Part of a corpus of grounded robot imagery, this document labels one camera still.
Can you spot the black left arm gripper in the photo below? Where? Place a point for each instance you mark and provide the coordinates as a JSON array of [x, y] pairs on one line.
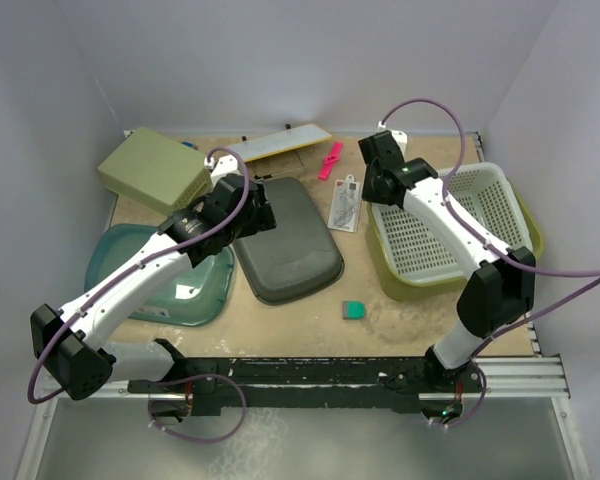
[[260, 217]]

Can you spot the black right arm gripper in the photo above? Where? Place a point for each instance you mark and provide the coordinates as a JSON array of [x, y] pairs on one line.
[[370, 195]]

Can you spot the grey plastic tub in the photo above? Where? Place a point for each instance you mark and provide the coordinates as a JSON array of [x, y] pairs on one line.
[[296, 259]]

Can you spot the white perforated basket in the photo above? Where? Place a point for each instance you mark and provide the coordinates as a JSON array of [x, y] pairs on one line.
[[457, 229]]

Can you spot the light green perforated basket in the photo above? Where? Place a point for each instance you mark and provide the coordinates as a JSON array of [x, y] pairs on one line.
[[156, 171]]

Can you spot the teal plastic tub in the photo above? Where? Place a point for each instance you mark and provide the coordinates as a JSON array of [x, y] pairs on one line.
[[191, 300]]

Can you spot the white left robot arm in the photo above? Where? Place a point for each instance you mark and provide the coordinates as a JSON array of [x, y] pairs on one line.
[[72, 343]]

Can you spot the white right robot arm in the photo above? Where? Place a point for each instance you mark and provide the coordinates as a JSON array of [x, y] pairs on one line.
[[500, 286]]

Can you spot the white printed card package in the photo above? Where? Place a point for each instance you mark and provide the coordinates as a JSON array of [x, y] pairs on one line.
[[345, 205]]

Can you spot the pink plastic clip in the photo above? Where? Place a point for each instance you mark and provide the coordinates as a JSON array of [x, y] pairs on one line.
[[330, 160]]

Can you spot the blue and grey eraser block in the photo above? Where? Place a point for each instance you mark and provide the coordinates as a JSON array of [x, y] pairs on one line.
[[190, 145]]

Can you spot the yellow framed whiteboard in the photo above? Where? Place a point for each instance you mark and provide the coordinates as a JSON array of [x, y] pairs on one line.
[[291, 139]]

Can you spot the olive green plastic bin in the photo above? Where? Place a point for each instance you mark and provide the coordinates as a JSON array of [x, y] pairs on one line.
[[411, 263]]

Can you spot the green and grey eraser block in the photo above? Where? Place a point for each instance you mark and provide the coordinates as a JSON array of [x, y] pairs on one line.
[[353, 310]]

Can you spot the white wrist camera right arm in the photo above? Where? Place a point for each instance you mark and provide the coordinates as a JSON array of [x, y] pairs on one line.
[[400, 137]]

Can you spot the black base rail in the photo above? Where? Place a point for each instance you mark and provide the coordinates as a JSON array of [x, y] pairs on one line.
[[399, 384]]

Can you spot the aluminium frame rails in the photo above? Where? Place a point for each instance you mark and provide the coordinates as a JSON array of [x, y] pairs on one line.
[[310, 328]]

